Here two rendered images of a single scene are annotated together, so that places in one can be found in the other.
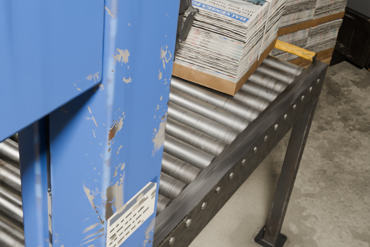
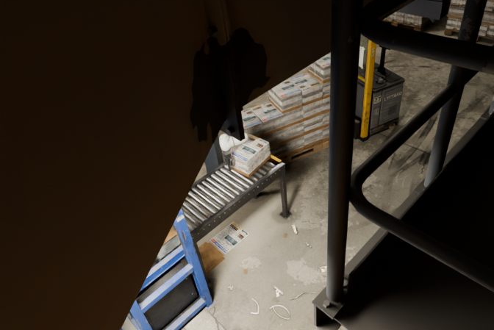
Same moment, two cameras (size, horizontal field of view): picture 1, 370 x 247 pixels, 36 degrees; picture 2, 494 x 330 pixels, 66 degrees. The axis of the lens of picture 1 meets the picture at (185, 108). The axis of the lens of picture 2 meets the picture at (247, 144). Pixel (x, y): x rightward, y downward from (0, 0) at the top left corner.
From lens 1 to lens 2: 2.67 m
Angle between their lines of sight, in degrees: 20
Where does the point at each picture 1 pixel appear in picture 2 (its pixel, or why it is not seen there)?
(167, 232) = (217, 214)
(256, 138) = (248, 191)
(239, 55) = (247, 168)
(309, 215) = (303, 206)
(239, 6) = (248, 154)
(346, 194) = (320, 198)
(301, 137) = (282, 184)
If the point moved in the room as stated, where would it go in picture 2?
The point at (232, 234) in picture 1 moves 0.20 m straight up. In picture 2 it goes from (273, 212) to (272, 201)
